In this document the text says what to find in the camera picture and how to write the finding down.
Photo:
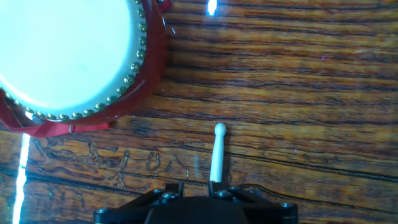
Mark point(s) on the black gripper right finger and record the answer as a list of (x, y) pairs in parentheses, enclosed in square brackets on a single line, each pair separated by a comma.
[(267, 210)]

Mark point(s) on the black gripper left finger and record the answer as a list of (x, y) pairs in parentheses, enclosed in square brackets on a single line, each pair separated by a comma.
[(130, 207)]

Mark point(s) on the pale wooden drumstick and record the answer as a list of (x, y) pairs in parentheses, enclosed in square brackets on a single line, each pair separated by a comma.
[(217, 155)]

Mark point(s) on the red drum white head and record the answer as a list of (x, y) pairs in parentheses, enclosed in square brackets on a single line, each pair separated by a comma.
[(62, 53)]

